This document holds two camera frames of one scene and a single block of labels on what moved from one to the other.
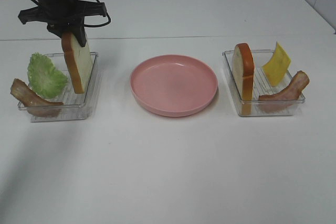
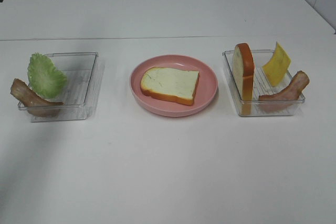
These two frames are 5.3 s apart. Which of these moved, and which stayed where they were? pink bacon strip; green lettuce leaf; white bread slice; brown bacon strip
Moved: white bread slice
Stayed: pink bacon strip; green lettuce leaf; brown bacon strip
